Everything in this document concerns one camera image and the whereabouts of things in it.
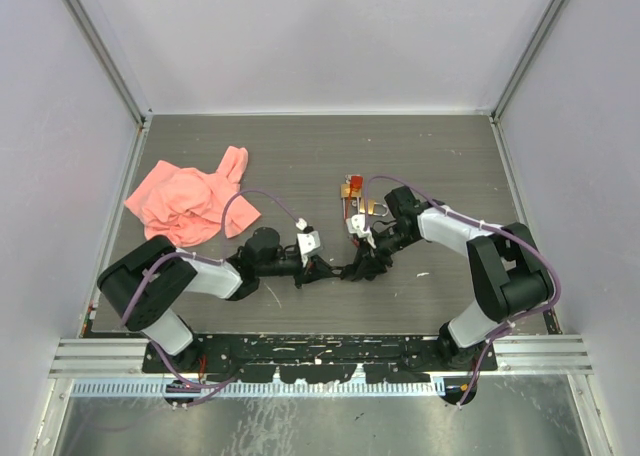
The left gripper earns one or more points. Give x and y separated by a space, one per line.
316 268

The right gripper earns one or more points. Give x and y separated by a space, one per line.
370 261

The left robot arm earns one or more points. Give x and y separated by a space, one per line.
143 285

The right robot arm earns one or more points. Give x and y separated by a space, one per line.
508 277

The small brass padlock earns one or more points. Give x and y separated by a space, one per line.
373 208

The large brass padlock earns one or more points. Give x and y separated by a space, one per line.
350 198

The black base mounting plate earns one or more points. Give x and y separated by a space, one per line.
322 358

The pink cloth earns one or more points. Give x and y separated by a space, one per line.
187 205

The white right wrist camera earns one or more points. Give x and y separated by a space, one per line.
357 226

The red cable seal lock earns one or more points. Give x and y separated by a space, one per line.
356 182

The slotted cable duct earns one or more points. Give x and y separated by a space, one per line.
139 388

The aluminium frame rail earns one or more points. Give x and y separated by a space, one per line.
517 355

